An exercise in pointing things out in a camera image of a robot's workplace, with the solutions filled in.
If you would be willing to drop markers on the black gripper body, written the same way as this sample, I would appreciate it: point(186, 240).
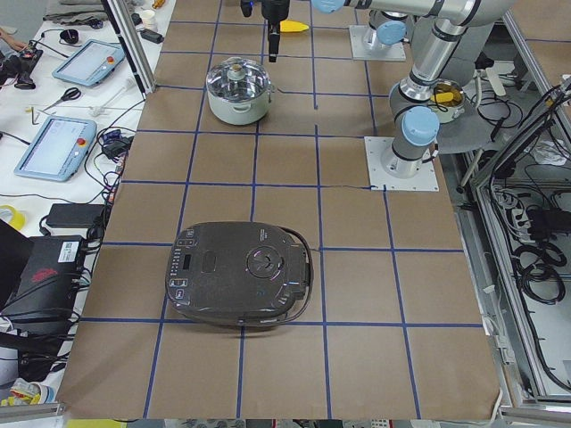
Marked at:
point(275, 9)

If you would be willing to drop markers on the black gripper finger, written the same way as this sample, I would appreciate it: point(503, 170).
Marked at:
point(274, 32)

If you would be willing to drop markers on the glass pot lid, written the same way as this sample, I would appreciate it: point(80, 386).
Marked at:
point(238, 80)

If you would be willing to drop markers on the yellow corn cob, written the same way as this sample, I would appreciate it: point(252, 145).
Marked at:
point(290, 26)

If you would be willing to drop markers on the pale green cooking pot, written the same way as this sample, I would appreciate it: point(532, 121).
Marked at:
point(243, 113)

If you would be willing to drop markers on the small pot with corn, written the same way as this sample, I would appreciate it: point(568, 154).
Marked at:
point(447, 101)

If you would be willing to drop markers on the white paper cup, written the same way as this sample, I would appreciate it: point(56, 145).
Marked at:
point(148, 18)

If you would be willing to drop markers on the blue teach pendant far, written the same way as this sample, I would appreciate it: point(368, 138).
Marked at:
point(91, 64)

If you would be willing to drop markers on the blue teach pendant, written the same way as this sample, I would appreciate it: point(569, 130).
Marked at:
point(58, 149)
point(91, 64)

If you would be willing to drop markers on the white plastic rod tool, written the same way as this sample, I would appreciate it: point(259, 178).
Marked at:
point(95, 111)

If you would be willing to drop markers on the black scissors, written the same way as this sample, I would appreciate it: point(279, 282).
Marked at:
point(70, 94)

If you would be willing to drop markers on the blue teach pendant near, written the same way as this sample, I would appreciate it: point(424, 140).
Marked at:
point(58, 149)

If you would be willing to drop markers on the dark grey rice cooker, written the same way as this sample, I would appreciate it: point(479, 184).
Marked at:
point(237, 273)

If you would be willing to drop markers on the black power adapter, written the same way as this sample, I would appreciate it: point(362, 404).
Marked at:
point(62, 215)

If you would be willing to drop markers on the metal equipment rack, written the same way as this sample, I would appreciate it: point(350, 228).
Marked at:
point(519, 188)

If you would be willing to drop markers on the yellow tape roll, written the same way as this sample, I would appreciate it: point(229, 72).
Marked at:
point(12, 217)

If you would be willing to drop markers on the black computer box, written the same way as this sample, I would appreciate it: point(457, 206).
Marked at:
point(39, 277)

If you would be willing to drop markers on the aluminium frame post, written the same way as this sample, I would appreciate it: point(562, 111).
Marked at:
point(122, 24)

